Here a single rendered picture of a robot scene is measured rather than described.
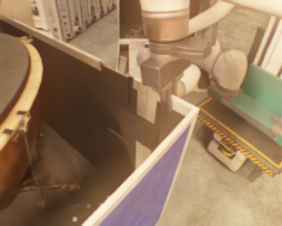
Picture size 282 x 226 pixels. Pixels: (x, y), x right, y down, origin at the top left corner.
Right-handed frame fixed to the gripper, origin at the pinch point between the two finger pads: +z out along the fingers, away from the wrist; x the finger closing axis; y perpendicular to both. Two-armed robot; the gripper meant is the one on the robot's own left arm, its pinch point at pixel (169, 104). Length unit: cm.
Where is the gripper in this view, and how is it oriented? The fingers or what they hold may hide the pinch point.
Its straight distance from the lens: 51.1
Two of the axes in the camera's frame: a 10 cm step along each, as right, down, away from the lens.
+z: 1.0, 7.8, 6.2
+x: -6.3, 5.3, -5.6
